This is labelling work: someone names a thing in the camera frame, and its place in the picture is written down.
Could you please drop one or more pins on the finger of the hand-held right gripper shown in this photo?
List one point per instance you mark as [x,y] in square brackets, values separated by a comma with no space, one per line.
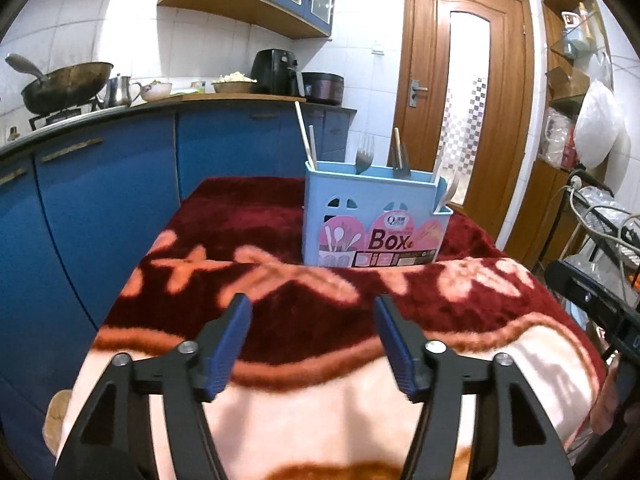
[580,287]

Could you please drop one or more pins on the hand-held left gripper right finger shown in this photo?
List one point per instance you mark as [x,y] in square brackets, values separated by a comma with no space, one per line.
[395,350]

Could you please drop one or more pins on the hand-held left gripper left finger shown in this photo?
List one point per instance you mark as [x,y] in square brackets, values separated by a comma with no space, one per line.
[227,345]

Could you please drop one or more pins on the light blue utensil box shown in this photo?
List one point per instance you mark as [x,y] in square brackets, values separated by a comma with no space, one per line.
[340,190]

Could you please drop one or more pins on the long white chopstick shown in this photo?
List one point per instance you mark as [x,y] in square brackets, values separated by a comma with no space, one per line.
[303,135]

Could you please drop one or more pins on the wooden shelf unit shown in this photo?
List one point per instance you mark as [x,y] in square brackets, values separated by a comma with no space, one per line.
[537,210]

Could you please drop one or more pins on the red floral blanket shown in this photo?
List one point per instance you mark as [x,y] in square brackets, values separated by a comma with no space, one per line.
[300,435]

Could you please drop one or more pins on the clear bag of goods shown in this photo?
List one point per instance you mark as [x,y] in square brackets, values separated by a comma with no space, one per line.
[556,137]

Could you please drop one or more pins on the white plastic bag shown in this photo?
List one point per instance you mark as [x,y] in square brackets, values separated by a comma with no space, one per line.
[600,125]

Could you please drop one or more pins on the blue base cabinet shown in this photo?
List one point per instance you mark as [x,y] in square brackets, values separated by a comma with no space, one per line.
[100,210]

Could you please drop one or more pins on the metal fork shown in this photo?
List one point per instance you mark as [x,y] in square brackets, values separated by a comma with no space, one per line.
[365,152]

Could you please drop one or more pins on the cardboard box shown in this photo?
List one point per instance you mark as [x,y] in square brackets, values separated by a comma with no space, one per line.
[567,82]

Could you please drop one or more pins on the wooden cutting board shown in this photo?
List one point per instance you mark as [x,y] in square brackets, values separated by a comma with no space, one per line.
[225,96]

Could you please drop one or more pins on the yellow jar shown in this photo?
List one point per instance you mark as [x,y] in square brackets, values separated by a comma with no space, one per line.
[198,87]

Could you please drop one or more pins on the metal bowl of food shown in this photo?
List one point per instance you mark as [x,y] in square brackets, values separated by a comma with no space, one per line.
[234,85]

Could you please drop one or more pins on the white floral bowl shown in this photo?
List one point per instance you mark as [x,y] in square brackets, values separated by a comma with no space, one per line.
[156,91]

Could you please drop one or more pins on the black rice cooker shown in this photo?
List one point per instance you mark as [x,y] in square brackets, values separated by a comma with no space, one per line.
[325,87]

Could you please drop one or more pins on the steel kettle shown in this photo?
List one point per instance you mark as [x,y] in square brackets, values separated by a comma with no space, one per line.
[120,91]

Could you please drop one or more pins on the black air fryer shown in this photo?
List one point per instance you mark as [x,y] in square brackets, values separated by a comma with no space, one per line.
[272,72]

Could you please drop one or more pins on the gas stove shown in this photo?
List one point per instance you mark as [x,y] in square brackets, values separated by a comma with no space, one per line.
[65,115]

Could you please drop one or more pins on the wooden door with glass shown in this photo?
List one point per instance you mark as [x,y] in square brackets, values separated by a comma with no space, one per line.
[420,50]

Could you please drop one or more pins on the dark metal wok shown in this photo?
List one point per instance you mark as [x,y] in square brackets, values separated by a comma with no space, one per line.
[65,85]

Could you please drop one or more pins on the white wall switch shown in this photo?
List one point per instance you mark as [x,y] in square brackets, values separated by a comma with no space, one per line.
[378,50]

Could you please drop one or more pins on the blue wall cabinet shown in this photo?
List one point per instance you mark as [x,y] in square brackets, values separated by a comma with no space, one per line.
[240,5]

